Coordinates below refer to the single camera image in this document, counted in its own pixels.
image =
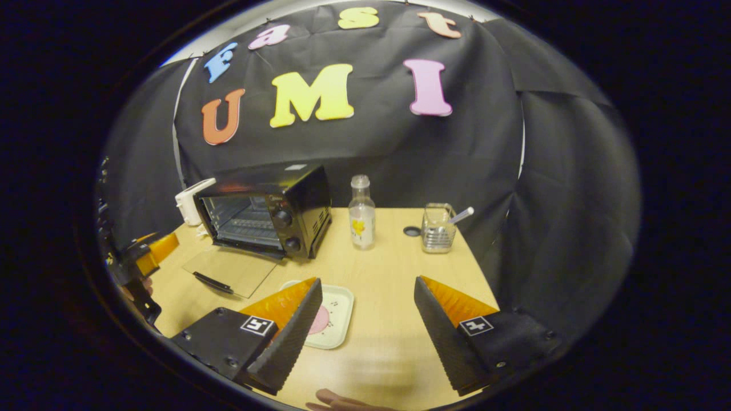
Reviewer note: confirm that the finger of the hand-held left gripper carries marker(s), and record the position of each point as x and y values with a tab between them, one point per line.
160	251

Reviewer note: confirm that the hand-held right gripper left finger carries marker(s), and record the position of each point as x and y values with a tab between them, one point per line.
288	337

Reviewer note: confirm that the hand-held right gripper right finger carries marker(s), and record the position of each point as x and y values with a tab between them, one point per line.
442	337

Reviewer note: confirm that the pink round food slice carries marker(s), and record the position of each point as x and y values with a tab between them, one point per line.
320	319

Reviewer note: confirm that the white rectangular plate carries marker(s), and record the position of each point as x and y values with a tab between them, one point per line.
338	317

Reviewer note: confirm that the black electric oven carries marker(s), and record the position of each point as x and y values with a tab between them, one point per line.
302	200

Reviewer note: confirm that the white divided grain dish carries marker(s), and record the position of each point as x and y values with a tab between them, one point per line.
203	231

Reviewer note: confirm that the white toaster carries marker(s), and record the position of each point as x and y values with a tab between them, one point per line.
191	200

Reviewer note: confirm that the white straw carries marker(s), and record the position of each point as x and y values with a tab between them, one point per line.
462	214

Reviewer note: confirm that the clear glass bottle yellow label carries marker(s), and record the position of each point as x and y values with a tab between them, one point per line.
362	220

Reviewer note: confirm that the black backdrop cloth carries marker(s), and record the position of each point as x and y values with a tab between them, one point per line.
371	142

